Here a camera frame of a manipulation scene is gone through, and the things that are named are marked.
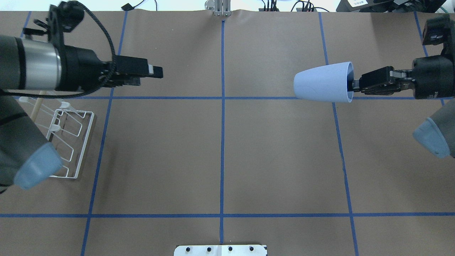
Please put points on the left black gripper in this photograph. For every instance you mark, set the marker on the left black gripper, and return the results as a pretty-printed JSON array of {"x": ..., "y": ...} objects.
[{"x": 82, "y": 68}]

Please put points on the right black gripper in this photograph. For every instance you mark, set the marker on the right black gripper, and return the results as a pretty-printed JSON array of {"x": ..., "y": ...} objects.
[{"x": 433, "y": 76}]

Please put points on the light blue plastic cup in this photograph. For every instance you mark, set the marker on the light blue plastic cup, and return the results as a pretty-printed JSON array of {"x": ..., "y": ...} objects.
[{"x": 327, "y": 83}]

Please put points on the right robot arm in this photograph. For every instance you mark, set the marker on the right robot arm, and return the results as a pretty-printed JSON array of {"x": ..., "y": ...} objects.
[{"x": 436, "y": 133}]

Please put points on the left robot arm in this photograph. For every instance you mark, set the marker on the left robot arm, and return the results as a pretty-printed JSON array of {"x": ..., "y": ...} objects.
[{"x": 27, "y": 156}]

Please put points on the small black sensor box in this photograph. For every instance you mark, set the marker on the small black sensor box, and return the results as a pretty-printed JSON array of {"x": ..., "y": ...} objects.
[{"x": 127, "y": 7}]

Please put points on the white wire cup holder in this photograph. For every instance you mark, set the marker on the white wire cup holder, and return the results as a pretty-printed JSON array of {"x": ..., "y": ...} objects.
[{"x": 69, "y": 130}]

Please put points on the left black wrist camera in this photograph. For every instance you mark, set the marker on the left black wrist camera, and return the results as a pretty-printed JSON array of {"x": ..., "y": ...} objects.
[{"x": 62, "y": 18}]

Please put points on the aluminium frame post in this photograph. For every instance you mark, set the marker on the aluminium frame post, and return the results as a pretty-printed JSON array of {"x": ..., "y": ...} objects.
[{"x": 219, "y": 7}]

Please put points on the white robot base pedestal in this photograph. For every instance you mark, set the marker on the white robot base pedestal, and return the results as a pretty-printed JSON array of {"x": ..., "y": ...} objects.
[{"x": 221, "y": 250}]

